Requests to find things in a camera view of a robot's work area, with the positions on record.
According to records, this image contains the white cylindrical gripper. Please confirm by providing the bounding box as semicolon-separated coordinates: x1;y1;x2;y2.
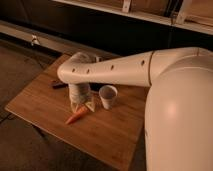
68;83;95;113

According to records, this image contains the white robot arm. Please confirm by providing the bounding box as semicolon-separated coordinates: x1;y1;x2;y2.
57;47;213;171

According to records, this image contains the dark brown rectangular object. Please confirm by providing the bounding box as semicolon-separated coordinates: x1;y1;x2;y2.
51;80;66;89

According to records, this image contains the white wall bracket left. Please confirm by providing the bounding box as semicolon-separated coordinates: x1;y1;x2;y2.
31;35;40;46

